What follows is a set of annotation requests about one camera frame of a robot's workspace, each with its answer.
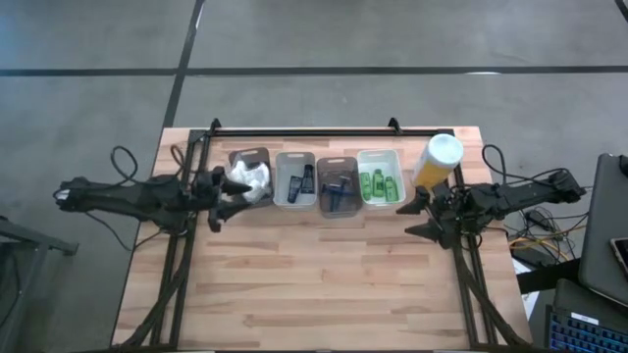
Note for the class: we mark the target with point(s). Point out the pale translucent plastic bin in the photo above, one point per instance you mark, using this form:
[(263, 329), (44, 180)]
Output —
[(294, 166)]

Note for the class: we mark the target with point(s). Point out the yellow white wipes canister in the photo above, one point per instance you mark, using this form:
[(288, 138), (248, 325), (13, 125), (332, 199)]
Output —
[(436, 162)]

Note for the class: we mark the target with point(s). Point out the black aluminium table frame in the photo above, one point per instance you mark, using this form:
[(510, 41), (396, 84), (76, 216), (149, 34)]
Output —
[(319, 132)]

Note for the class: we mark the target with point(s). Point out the black power brick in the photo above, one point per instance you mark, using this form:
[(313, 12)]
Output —
[(530, 257)]

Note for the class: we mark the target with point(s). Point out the white plastic bin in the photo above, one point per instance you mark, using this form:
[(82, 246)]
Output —
[(387, 162)]

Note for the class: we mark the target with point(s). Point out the backlit keyboard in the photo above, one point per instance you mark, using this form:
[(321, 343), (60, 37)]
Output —
[(589, 336)]

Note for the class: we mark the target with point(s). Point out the grey metal stand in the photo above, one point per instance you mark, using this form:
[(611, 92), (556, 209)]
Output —
[(29, 236)]

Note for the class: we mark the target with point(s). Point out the grey closed laptop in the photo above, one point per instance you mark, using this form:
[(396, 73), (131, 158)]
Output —
[(603, 220)]

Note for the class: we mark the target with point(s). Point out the dark grey case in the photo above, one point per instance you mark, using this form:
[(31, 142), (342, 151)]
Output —
[(579, 296)]

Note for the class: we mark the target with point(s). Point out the smartphone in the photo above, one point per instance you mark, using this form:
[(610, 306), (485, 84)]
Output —
[(620, 255)]

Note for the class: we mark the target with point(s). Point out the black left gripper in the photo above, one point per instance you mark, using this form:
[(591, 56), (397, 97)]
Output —
[(211, 191)]

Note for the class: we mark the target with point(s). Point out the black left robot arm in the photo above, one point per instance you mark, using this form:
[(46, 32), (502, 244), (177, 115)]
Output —
[(137, 201)]

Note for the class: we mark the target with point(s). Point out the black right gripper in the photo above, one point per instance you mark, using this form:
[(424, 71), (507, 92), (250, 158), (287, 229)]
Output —
[(449, 216)]

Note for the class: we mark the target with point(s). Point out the dark translucent plastic bin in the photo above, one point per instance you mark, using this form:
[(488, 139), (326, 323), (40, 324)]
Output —
[(263, 155), (337, 169)]

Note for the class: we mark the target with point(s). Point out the blue disposable razor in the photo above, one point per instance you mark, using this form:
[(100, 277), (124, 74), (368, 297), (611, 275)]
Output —
[(343, 182), (336, 203)]

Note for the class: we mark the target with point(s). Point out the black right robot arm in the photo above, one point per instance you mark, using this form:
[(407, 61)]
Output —
[(515, 196)]

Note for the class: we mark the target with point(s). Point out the white paper sheet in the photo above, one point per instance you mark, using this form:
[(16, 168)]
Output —
[(526, 294)]

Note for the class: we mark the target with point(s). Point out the small green bottle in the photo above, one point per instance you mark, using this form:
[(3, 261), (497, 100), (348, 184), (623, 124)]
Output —
[(366, 186), (391, 189), (378, 183)]

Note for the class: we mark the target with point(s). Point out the black power adapter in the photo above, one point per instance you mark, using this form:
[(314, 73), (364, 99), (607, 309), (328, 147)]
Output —
[(539, 219)]

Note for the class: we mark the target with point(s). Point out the black frame clamp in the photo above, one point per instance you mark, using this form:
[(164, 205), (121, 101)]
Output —
[(394, 126), (216, 125)]

